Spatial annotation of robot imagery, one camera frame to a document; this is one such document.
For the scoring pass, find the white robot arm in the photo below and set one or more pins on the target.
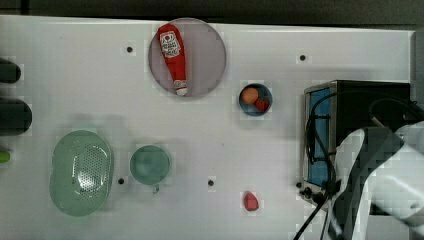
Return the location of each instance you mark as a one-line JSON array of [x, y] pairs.
[[381, 167]]

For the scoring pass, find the black steel toaster oven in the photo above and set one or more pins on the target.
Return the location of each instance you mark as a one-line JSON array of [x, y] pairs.
[[335, 109]]

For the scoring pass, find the orange toy fruit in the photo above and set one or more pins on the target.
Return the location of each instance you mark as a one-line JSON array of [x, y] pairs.
[[249, 95]]

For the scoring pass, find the small blue bowl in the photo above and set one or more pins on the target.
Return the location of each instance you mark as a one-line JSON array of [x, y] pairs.
[[264, 93]]

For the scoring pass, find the red toy strawberry in bowl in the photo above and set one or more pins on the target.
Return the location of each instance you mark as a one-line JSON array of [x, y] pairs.
[[262, 104]]

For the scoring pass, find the grey round plate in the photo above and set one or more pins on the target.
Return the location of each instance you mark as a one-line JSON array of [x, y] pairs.
[[205, 55]]

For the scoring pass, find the green mug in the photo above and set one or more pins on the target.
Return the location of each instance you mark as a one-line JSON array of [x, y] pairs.
[[150, 165]]

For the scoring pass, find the red toy strawberry on table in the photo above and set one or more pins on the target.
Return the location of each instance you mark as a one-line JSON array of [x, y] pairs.
[[250, 202]]

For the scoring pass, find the red ketchup bottle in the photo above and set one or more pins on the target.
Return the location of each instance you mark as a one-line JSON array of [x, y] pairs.
[[173, 52]]

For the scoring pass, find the green perforated colander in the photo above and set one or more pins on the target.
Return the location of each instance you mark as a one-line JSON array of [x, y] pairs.
[[82, 172]]

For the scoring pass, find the large black bowl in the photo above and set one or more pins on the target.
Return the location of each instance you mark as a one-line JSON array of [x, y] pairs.
[[15, 117]]

